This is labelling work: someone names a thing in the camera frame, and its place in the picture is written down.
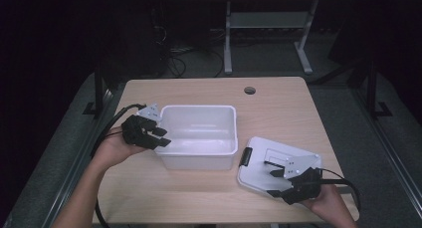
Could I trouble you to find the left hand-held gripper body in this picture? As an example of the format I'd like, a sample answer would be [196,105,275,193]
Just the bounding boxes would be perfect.
[120,103,162,147]

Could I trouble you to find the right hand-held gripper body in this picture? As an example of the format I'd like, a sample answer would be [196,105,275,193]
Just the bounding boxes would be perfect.
[280,153,322,206]

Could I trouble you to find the white bin lid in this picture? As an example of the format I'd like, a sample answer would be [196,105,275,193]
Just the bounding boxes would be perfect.
[236,135,322,198]

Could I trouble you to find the white plastic storage box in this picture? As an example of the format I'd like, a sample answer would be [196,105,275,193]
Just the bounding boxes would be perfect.
[153,104,239,171]

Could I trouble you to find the person's right hand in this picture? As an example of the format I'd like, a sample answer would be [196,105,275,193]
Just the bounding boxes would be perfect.
[300,183,351,222]

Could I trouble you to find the person's left hand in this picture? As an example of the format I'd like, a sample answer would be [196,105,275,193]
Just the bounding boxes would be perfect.
[94,134,147,171]

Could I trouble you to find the left hand-held gripper black cable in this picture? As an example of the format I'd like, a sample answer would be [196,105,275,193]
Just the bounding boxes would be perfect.
[90,103,147,228]

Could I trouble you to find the hand-held gripper black cable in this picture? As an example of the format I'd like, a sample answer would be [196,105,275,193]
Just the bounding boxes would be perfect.
[315,167,362,213]
[90,103,147,228]

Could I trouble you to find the right hand-held gripper black cable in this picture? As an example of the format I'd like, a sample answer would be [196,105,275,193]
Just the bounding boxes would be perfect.
[315,167,362,213]

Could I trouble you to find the black metal post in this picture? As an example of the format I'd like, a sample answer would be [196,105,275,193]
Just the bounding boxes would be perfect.
[83,64,105,116]
[365,58,393,119]

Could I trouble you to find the aluminium frame rail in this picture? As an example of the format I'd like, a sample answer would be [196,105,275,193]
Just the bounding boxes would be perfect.
[350,88,422,220]
[41,88,117,228]

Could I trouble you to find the tangle of floor cables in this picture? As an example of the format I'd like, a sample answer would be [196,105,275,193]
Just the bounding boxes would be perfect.
[152,24,227,79]

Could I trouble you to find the grey metal table frame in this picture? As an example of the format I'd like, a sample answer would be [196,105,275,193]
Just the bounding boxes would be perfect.
[223,0,320,76]

